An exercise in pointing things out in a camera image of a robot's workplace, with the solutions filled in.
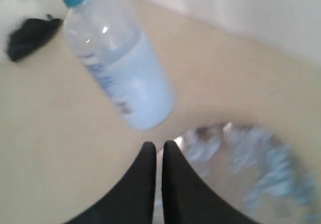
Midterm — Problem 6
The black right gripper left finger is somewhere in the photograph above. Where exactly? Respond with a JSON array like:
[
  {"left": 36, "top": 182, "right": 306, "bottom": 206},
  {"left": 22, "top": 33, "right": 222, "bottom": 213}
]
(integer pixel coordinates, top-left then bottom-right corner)
[{"left": 67, "top": 142, "right": 156, "bottom": 224}]

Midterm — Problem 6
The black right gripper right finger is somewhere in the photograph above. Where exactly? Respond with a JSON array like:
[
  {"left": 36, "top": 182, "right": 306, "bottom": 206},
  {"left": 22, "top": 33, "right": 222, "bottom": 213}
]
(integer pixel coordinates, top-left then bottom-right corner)
[{"left": 162, "top": 141, "right": 253, "bottom": 224}]

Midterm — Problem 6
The blue pump soap bottle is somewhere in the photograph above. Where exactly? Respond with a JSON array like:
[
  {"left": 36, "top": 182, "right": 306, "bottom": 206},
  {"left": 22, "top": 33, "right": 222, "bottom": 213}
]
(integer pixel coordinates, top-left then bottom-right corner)
[{"left": 62, "top": 0, "right": 175, "bottom": 130}]

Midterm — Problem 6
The round metal plate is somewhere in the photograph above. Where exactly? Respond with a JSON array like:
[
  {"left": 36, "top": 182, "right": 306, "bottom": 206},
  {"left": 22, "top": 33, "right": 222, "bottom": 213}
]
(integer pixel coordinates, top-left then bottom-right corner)
[{"left": 175, "top": 122, "right": 320, "bottom": 223}]

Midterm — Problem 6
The black cloth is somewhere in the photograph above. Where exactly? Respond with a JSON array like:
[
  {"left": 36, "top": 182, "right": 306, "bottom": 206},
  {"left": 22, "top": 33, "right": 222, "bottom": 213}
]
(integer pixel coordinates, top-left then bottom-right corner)
[{"left": 6, "top": 14, "right": 63, "bottom": 63}]

